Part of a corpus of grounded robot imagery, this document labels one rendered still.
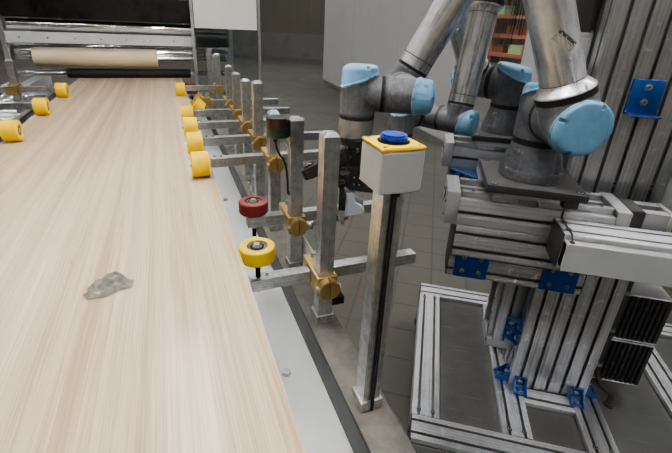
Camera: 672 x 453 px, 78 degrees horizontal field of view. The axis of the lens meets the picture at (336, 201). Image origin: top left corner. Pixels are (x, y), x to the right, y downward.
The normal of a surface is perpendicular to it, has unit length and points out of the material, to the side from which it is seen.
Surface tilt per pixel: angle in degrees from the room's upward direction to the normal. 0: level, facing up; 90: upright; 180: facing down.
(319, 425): 0
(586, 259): 90
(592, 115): 97
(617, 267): 90
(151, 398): 0
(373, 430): 0
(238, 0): 90
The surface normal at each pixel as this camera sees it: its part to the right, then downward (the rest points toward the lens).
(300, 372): 0.04, -0.92
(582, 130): -0.01, 0.51
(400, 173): 0.36, 0.39
